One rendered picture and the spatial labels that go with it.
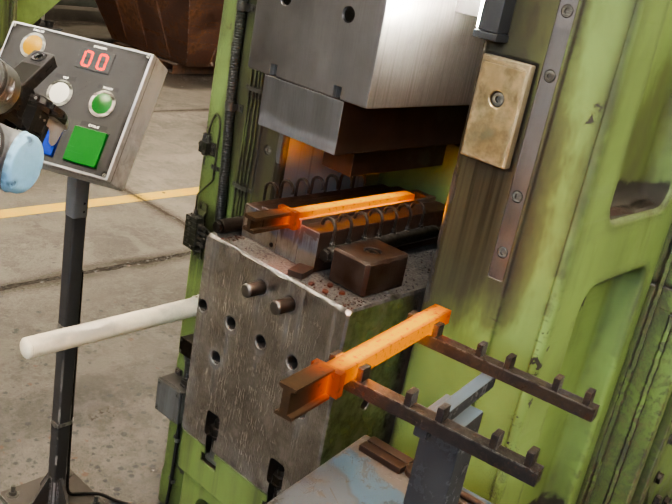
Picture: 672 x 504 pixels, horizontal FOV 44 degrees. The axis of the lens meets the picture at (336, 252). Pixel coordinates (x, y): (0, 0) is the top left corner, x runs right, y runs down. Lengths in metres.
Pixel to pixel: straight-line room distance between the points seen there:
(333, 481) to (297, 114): 0.64
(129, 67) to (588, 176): 0.95
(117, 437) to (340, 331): 1.32
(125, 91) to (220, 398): 0.65
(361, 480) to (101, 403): 1.53
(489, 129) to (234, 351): 0.64
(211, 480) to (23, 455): 0.86
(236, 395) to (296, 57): 0.65
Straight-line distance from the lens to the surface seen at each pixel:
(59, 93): 1.83
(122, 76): 1.79
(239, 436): 1.69
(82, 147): 1.76
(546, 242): 1.40
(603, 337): 1.81
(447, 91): 1.58
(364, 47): 1.41
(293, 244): 1.55
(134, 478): 2.47
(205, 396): 1.74
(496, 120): 1.40
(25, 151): 1.28
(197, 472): 1.85
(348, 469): 1.38
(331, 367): 1.06
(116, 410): 2.74
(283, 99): 1.54
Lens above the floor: 1.49
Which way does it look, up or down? 21 degrees down
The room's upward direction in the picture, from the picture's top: 11 degrees clockwise
